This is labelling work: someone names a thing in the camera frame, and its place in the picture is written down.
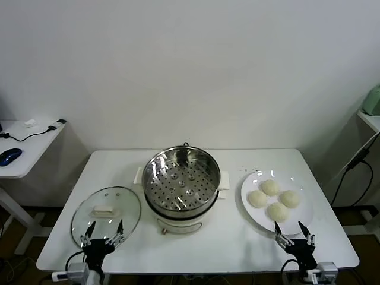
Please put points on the white electric cooker base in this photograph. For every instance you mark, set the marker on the white electric cooker base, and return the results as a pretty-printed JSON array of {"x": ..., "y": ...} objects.
[{"x": 178, "y": 222}]

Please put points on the dark crumbs scatter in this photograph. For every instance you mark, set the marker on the dark crumbs scatter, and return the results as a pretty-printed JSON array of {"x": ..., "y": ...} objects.
[{"x": 245, "y": 169}]

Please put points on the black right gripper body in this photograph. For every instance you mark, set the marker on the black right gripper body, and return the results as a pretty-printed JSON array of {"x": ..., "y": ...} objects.
[{"x": 302, "y": 252}]

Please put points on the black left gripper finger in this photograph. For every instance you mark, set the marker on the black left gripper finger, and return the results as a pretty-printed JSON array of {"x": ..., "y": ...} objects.
[
  {"x": 87, "y": 237},
  {"x": 117, "y": 237}
]

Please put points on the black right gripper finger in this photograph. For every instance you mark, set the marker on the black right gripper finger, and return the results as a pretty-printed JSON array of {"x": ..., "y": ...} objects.
[
  {"x": 309, "y": 239},
  {"x": 282, "y": 239}
]

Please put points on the small white case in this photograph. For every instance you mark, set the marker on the small white case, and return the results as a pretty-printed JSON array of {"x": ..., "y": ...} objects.
[{"x": 29, "y": 123}]

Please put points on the pale green appliance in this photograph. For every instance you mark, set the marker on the pale green appliance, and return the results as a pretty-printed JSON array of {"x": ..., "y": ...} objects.
[{"x": 372, "y": 101}]

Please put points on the white desk with appliance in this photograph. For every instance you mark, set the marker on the white desk with appliance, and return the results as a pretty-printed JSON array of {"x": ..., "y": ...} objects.
[{"x": 371, "y": 121}]

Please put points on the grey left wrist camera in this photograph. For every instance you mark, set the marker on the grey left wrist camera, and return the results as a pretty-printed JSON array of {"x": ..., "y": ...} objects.
[{"x": 77, "y": 271}]

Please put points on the white steamed baozi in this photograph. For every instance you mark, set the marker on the white steamed baozi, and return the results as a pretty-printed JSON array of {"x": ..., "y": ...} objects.
[
  {"x": 290, "y": 198},
  {"x": 270, "y": 187},
  {"x": 278, "y": 212},
  {"x": 257, "y": 199}
]

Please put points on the white round plate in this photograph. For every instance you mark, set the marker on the white round plate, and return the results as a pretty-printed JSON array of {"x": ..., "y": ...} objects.
[{"x": 252, "y": 181}]

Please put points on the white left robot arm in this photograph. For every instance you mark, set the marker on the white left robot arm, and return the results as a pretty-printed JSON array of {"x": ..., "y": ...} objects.
[{"x": 96, "y": 278}]

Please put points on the round glass pot lid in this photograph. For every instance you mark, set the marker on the round glass pot lid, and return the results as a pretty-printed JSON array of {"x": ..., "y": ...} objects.
[{"x": 104, "y": 199}]

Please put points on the small black flat device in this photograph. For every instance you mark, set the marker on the small black flat device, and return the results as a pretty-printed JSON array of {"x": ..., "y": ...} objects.
[{"x": 60, "y": 120}]

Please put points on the stainless steel steamer basket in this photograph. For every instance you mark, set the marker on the stainless steel steamer basket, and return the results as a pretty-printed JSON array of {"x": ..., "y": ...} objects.
[{"x": 166, "y": 178}]

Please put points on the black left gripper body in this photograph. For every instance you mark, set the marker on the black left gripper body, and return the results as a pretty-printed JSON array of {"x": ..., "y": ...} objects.
[{"x": 96, "y": 249}]

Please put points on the white side desk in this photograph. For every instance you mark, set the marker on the white side desk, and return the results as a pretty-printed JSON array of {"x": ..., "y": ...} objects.
[{"x": 32, "y": 148}]

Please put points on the black power adapter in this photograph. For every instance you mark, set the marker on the black power adapter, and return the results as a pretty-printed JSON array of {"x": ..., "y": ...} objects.
[{"x": 357, "y": 158}]

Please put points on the blue computer mouse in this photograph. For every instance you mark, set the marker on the blue computer mouse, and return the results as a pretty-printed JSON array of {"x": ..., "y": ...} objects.
[{"x": 10, "y": 156}]

